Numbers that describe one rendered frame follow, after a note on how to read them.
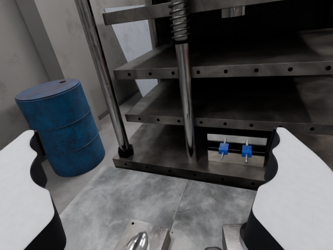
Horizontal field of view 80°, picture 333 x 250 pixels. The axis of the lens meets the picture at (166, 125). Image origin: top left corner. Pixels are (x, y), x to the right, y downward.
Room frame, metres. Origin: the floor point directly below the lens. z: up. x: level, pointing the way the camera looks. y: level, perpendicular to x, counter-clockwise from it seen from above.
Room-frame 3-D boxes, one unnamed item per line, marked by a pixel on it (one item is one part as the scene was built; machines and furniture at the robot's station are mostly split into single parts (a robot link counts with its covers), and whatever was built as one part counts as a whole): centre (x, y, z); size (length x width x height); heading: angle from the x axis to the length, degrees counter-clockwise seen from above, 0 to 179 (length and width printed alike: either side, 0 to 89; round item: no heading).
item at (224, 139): (1.00, -0.42, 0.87); 0.50 x 0.27 x 0.17; 156
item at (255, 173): (1.10, -0.41, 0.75); 1.30 x 0.84 x 0.06; 66
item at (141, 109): (1.14, -0.43, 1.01); 1.10 x 0.74 x 0.05; 66
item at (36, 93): (2.12, 1.17, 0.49); 0.66 x 0.66 x 0.99
